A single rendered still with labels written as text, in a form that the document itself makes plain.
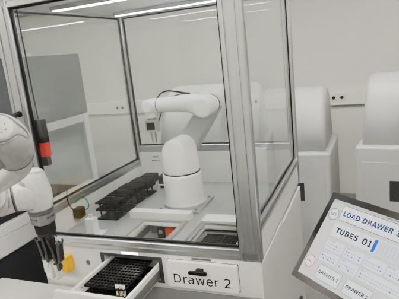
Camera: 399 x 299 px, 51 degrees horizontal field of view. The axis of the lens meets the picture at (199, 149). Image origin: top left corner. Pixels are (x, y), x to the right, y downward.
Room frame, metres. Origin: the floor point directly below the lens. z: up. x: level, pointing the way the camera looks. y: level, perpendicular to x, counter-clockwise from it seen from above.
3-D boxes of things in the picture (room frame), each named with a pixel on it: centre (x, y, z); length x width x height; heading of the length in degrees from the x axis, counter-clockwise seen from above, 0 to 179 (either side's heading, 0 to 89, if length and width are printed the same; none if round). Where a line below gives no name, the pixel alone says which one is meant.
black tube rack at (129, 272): (1.51, 0.36, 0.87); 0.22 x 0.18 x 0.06; 157
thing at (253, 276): (2.02, 0.11, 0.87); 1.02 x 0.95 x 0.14; 67
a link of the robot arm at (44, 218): (1.49, 0.61, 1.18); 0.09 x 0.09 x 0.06
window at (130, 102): (1.60, 0.29, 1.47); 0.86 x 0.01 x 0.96; 67
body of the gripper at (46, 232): (1.49, 0.61, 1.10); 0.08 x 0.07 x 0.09; 62
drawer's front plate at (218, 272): (1.47, 0.04, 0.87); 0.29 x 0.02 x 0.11; 67
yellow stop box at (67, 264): (1.70, 0.64, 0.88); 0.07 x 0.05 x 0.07; 67
